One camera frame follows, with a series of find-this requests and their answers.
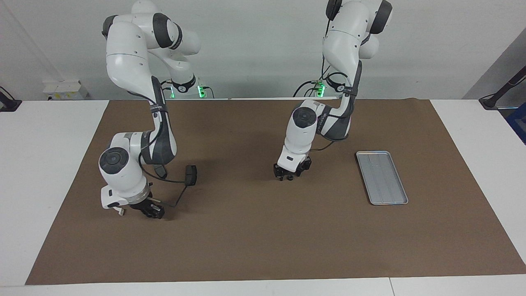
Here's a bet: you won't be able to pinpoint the silver metal tray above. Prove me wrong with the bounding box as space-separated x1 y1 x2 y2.
355 150 409 206

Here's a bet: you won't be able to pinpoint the short dark brake pad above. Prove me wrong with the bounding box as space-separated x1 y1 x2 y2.
184 164 198 187

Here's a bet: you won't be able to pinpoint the brown table mat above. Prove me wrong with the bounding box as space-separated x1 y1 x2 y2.
25 98 526 286

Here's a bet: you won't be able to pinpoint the white power strip box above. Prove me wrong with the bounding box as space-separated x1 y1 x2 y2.
43 80 88 101

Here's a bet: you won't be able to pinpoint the blue box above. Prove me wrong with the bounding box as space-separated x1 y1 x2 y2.
506 103 526 145

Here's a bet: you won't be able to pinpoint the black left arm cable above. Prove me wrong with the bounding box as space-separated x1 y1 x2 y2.
309 62 359 153

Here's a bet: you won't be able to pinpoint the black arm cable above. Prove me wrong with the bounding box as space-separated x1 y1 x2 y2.
309 62 359 153
127 88 191 208

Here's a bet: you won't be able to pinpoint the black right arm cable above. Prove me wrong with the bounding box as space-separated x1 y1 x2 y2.
127 88 191 208

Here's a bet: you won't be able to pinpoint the black left base cables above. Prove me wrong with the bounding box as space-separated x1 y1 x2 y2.
292 76 332 98

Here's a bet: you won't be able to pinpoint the black base cables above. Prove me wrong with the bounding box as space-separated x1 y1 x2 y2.
158 79 175 100
292 76 332 98

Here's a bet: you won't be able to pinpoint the black right base cables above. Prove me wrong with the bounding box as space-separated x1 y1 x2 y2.
158 79 175 100

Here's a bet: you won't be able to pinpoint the black clamp mount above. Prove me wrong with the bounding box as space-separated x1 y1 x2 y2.
0 86 22 113

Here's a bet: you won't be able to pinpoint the black camera stand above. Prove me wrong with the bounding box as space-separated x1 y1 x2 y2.
478 65 526 110

